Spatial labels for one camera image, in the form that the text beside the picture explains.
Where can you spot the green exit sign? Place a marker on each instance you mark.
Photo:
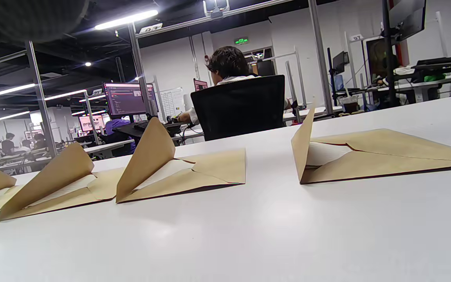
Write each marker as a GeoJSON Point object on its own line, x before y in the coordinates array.
{"type": "Point", "coordinates": [241, 41]}

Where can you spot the white hanging sign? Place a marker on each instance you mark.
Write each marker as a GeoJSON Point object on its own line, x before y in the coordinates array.
{"type": "Point", "coordinates": [150, 28]}

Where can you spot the small lit computer monitor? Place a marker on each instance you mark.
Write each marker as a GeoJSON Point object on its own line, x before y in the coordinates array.
{"type": "Point", "coordinates": [90, 123]}

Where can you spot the aluminium frame post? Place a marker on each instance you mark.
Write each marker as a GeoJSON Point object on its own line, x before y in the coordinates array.
{"type": "Point", "coordinates": [139, 70]}
{"type": "Point", "coordinates": [320, 58]}
{"type": "Point", "coordinates": [39, 94]}

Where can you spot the ceiling mounted camera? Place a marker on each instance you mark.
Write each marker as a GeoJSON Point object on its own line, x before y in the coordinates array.
{"type": "Point", "coordinates": [215, 8]}

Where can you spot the person's right hand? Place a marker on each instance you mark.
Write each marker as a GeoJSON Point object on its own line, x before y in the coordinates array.
{"type": "Point", "coordinates": [33, 19]}

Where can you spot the monitor with purple screen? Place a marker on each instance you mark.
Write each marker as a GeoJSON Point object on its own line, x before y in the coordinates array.
{"type": "Point", "coordinates": [125, 100]}

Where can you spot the monitor with red screen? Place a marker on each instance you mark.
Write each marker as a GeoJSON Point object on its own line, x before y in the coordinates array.
{"type": "Point", "coordinates": [200, 85]}

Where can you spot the black mesh office chair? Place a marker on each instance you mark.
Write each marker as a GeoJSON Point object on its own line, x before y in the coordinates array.
{"type": "Point", "coordinates": [237, 109]}

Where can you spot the bright green cloth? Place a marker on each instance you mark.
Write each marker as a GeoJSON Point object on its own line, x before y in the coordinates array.
{"type": "Point", "coordinates": [435, 77]}

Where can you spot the white board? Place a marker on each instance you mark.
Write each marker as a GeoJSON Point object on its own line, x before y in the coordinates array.
{"type": "Point", "coordinates": [172, 102]}

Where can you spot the black monitor on pole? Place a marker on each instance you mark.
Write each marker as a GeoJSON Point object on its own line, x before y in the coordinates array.
{"type": "Point", "coordinates": [407, 17]}
{"type": "Point", "coordinates": [340, 62]}

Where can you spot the iced drink plastic cup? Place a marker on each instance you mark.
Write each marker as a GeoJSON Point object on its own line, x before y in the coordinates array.
{"type": "Point", "coordinates": [350, 105]}

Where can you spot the long ceiling light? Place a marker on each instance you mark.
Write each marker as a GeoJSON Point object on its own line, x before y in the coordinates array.
{"type": "Point", "coordinates": [65, 94]}
{"type": "Point", "coordinates": [9, 90]}
{"type": "Point", "coordinates": [125, 19]}

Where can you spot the white desk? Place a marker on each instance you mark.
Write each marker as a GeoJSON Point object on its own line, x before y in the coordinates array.
{"type": "Point", "coordinates": [108, 147]}
{"type": "Point", "coordinates": [315, 111]}
{"type": "Point", "coordinates": [425, 87]}

